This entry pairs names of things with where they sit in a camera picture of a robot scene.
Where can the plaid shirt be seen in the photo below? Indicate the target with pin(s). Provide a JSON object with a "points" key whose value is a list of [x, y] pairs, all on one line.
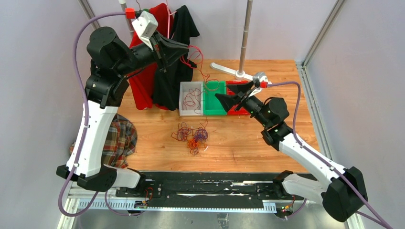
{"points": [[120, 142]]}

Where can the red shirt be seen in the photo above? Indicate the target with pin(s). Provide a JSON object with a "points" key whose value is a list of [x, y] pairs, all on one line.
{"points": [[142, 85]]}

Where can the white clothes rack stand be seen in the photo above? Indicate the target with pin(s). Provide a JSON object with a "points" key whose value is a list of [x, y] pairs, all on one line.
{"points": [[239, 74]]}

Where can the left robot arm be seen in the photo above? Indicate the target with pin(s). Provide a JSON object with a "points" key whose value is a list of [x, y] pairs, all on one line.
{"points": [[111, 62]]}

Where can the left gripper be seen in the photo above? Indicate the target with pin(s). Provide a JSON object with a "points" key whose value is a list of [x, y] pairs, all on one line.
{"points": [[173, 50]]}

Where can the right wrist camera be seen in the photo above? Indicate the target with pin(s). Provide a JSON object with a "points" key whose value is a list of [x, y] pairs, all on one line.
{"points": [[260, 81]]}

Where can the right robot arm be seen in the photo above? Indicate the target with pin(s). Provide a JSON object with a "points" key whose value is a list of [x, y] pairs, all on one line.
{"points": [[340, 190]]}

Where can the red plastic bin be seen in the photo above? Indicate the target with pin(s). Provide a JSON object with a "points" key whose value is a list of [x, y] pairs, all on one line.
{"points": [[241, 111]]}

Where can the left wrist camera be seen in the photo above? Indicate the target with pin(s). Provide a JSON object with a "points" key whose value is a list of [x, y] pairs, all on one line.
{"points": [[144, 26]]}

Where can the pink hanger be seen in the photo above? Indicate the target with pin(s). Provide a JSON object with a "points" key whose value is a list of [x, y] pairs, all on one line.
{"points": [[170, 14]]}

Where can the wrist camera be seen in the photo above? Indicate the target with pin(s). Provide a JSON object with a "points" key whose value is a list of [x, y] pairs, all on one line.
{"points": [[144, 26], [260, 81]]}

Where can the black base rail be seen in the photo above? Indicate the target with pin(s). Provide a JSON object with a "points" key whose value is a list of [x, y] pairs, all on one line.
{"points": [[208, 190]]}

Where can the white plastic bin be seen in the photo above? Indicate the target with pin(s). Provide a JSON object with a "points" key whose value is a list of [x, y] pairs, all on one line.
{"points": [[191, 98]]}

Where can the green plastic bin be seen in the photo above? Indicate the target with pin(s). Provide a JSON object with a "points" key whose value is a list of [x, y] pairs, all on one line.
{"points": [[211, 105]]}

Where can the black shirt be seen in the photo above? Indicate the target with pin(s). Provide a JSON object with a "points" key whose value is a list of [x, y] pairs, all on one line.
{"points": [[167, 85]]}

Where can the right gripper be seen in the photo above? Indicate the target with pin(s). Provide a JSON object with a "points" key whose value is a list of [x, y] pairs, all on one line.
{"points": [[228, 100]]}

